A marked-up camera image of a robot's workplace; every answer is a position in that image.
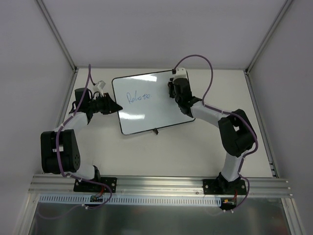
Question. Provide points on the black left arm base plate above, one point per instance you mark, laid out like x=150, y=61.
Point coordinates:
x=84, y=186

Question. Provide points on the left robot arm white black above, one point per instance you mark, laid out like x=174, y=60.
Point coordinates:
x=59, y=148

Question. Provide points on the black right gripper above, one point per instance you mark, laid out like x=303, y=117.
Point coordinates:
x=177, y=90

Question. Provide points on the white whiteboard black frame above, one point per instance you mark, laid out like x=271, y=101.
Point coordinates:
x=146, y=103

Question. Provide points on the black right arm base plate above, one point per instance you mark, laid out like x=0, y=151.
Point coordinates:
x=219, y=187

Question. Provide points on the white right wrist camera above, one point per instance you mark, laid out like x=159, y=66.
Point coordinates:
x=179, y=73

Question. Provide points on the aluminium frame post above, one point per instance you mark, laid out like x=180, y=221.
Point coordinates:
x=270, y=32
x=55, y=32

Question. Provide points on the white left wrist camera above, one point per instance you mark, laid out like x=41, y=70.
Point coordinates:
x=98, y=87

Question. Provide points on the right aluminium frame post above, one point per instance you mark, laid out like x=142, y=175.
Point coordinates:
x=270, y=32

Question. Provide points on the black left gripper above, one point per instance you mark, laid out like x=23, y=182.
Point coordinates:
x=102, y=104

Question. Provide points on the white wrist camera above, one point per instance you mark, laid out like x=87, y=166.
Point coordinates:
x=98, y=87
x=179, y=73

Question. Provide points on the white slotted cable duct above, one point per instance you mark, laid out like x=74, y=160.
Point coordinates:
x=131, y=200

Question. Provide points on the aluminium mounting rail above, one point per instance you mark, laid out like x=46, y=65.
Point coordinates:
x=161, y=186

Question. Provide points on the left aluminium frame post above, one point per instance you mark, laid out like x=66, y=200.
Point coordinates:
x=55, y=32

